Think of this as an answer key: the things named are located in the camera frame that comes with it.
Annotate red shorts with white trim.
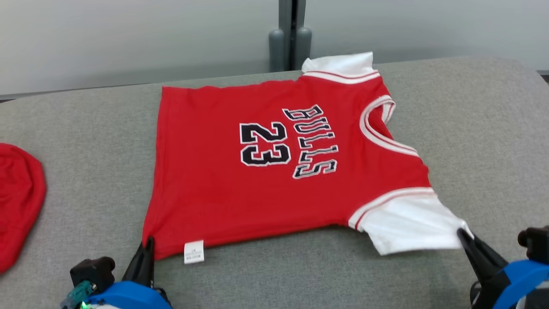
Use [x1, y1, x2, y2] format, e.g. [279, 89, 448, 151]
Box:
[0, 142, 47, 273]

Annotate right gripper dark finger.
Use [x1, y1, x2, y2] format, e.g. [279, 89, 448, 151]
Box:
[461, 229, 509, 278]
[457, 229, 501, 284]

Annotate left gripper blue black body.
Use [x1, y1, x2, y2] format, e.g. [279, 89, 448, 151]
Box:
[86, 281, 172, 309]

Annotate grey cylindrical post foot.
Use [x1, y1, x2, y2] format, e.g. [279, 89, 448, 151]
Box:
[295, 27, 313, 70]
[268, 28, 286, 73]

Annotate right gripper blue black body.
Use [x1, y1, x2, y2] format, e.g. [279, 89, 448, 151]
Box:
[470, 259, 549, 309]

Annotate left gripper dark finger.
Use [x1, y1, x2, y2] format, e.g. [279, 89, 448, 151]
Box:
[122, 241, 149, 286]
[146, 236, 155, 288]

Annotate red Bulls 23 jersey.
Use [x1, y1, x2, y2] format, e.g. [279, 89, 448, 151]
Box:
[142, 51, 474, 264]

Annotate left camera teal connector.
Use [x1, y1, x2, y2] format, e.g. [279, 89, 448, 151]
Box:
[60, 281, 93, 309]

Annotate grey partition post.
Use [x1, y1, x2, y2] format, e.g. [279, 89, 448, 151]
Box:
[278, 0, 307, 71]

